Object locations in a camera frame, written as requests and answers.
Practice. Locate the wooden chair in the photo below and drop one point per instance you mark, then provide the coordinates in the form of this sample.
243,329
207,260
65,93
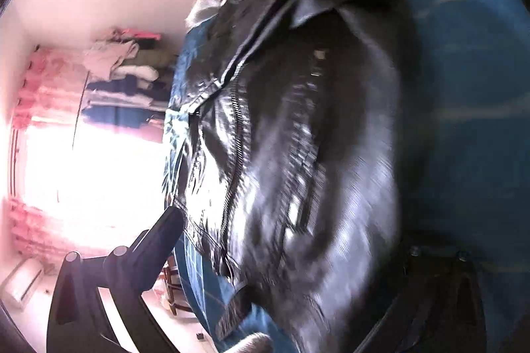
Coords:
176,291

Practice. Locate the pile of folded clothes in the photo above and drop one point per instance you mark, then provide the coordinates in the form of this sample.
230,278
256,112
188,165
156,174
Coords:
124,80

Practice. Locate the black leather jacket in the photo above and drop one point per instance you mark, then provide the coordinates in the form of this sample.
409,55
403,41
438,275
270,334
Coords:
298,137

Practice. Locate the pink curtain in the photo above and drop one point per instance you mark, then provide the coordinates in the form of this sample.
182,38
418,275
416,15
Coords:
37,88

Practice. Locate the thin dark pole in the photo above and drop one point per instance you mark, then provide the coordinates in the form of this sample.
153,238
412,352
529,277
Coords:
80,108

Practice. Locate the blue bed sheet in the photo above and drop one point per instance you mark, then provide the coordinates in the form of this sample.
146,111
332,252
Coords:
459,67

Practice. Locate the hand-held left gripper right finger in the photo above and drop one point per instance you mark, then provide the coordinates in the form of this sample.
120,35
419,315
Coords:
418,295

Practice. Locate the white air conditioner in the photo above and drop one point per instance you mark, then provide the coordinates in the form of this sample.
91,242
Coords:
22,280

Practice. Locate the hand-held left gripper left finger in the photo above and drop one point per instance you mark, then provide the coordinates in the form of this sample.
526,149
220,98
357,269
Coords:
167,226

